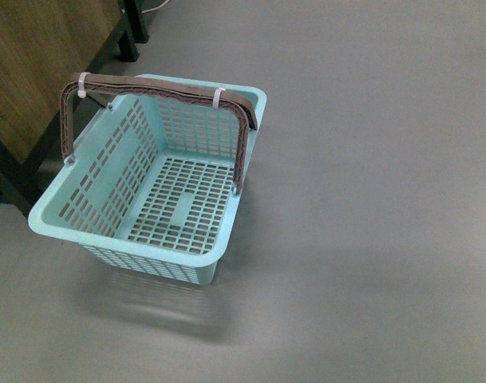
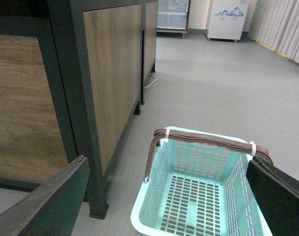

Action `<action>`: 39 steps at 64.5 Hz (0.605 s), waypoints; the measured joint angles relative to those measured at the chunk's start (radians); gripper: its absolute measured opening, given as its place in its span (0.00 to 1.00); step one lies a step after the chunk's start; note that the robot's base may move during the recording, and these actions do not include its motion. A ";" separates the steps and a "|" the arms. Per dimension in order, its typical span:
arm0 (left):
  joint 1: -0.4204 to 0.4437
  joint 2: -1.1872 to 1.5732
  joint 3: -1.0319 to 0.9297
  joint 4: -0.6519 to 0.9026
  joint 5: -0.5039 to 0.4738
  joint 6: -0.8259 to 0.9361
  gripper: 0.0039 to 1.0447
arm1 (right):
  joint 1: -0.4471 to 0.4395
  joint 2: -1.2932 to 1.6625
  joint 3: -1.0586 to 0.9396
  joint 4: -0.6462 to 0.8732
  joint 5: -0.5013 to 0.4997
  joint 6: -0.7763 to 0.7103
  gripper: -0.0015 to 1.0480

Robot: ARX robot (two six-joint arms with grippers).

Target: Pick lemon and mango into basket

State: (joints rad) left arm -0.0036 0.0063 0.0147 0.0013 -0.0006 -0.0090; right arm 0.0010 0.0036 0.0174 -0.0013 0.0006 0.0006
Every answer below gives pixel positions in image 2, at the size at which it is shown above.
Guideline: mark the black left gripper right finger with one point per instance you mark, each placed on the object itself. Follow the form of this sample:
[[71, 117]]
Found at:
[[277, 195]]

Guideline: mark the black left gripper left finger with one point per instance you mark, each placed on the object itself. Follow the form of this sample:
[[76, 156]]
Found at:
[[52, 208]]

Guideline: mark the brown basket handle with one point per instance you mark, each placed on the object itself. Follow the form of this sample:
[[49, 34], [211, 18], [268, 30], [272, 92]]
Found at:
[[212, 140]]

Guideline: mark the light blue plastic basket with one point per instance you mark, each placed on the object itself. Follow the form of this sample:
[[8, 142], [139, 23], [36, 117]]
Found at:
[[197, 190]]

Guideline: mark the white zip tie right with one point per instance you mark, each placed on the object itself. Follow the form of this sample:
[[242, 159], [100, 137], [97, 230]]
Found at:
[[253, 152]]

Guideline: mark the white zip tie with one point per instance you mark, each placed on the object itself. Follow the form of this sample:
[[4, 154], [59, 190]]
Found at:
[[253, 152], [167, 135]]

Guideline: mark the white zip tie left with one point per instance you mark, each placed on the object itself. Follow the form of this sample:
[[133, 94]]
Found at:
[[167, 135]]

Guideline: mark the wooden display cabinet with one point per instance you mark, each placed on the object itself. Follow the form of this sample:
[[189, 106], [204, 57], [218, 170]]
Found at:
[[69, 83]]

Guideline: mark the white curtain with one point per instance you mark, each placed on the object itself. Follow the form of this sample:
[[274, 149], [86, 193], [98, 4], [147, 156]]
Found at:
[[275, 24]]

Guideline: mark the white chest freezer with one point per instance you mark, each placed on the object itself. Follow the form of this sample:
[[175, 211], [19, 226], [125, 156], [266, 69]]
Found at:
[[226, 19]]

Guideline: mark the glass door fridge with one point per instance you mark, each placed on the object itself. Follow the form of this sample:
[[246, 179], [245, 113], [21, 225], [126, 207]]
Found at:
[[173, 16]]

